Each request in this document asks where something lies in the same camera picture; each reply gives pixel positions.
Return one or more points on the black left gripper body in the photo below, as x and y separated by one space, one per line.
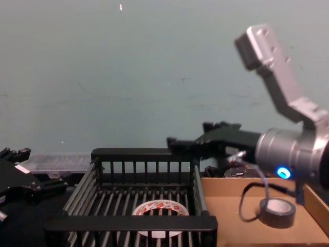
18 186

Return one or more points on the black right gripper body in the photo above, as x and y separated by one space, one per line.
231 139

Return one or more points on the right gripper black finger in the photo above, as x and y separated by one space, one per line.
183 147
222 127

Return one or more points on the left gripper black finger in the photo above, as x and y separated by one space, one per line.
18 155
51 189

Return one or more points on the roll of white tape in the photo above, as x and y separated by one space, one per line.
160 207

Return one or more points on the roll of silver tape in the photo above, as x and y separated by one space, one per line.
278 216

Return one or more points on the clear plastic case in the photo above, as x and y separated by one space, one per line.
56 164

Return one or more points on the black table cloth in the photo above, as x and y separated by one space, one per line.
20 231

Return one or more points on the shallow brown cardboard tray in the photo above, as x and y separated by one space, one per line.
226 211

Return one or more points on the black rack with steel bars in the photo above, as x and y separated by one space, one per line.
133 226

